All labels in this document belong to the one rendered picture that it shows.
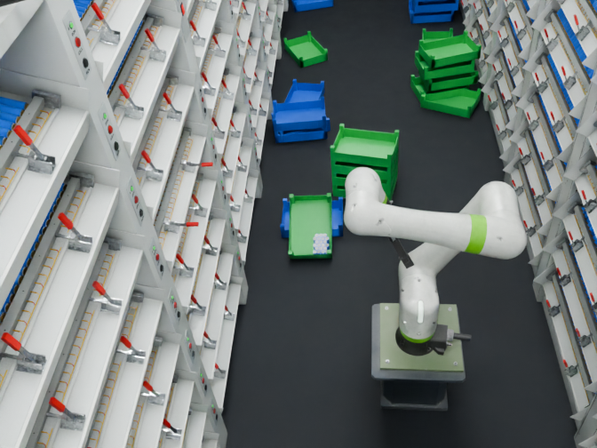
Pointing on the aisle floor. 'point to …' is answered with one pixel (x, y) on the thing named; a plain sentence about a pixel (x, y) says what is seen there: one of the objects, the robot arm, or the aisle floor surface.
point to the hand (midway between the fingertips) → (402, 250)
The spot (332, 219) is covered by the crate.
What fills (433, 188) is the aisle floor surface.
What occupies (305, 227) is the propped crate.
